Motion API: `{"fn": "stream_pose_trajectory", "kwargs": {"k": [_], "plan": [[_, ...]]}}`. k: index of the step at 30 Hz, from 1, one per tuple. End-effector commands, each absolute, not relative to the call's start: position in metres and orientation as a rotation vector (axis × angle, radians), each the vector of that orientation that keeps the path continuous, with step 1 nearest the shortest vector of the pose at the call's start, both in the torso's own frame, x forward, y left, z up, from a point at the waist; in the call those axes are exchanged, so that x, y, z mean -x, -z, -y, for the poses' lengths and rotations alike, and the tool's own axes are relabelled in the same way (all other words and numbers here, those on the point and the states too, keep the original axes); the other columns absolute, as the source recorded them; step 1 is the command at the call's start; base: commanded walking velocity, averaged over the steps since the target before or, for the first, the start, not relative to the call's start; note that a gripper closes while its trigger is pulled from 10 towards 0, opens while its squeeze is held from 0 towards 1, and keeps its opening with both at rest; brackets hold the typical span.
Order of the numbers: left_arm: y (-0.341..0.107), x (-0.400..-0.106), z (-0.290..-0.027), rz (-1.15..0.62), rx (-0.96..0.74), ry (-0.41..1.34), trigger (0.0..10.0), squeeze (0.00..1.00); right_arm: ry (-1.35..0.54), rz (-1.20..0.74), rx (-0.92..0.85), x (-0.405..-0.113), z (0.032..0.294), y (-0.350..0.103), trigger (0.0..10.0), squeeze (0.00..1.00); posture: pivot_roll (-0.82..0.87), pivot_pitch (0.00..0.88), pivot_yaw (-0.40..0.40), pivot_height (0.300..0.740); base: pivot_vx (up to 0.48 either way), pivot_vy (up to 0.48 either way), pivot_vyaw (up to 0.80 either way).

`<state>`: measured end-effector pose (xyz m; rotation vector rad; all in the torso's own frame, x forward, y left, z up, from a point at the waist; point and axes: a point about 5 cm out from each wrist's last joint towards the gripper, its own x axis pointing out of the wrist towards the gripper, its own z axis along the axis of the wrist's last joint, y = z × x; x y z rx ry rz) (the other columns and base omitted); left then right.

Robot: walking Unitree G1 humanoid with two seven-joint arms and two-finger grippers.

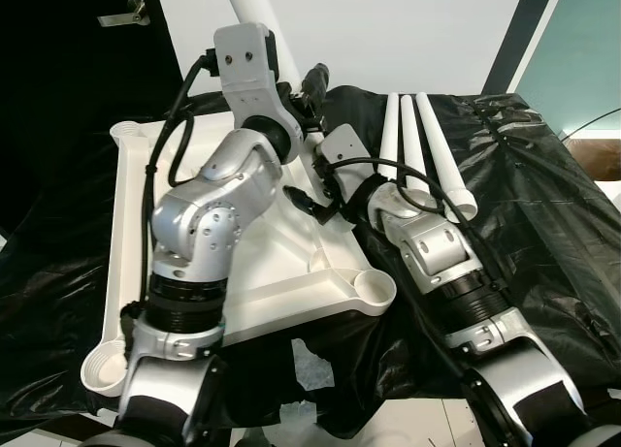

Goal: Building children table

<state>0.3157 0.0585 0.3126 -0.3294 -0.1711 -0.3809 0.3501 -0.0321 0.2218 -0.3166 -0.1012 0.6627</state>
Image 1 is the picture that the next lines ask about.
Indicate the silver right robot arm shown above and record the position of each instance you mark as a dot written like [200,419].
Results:
[437,248]

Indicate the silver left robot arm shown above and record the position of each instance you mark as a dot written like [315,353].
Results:
[204,214]

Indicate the black plastic sheet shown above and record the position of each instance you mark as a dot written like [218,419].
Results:
[543,272]

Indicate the black door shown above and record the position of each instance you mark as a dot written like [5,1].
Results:
[49,49]

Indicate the teal glass panel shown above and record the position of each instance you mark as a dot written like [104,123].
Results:
[592,40]

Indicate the brown wooden table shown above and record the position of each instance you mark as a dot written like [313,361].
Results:
[597,156]

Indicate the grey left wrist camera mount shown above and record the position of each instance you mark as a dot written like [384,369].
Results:
[243,64]

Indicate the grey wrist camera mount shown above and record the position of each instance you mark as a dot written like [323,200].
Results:
[243,64]
[342,144]

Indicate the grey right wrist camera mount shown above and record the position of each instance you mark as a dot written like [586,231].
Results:
[342,144]

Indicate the dark door frame post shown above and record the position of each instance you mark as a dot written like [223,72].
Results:
[524,30]

